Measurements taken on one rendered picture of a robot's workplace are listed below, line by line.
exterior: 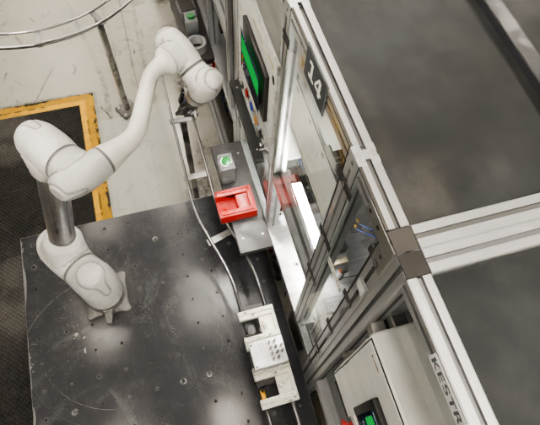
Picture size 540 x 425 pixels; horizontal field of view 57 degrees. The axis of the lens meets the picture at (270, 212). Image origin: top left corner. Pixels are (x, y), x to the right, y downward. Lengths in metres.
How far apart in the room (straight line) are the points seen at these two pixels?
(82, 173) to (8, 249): 1.76
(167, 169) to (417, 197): 2.52
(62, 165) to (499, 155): 1.19
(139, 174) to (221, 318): 1.43
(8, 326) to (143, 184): 1.12
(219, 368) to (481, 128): 1.46
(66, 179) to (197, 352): 0.94
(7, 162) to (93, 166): 2.03
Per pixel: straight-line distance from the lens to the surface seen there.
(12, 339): 3.09
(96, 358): 2.21
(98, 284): 2.02
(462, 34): 1.22
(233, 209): 2.03
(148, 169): 3.32
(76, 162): 1.61
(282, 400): 1.91
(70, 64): 4.00
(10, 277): 3.22
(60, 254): 2.09
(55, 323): 2.30
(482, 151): 1.03
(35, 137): 1.69
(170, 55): 1.81
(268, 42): 1.36
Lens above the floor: 2.78
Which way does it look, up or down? 63 degrees down
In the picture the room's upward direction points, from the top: 6 degrees clockwise
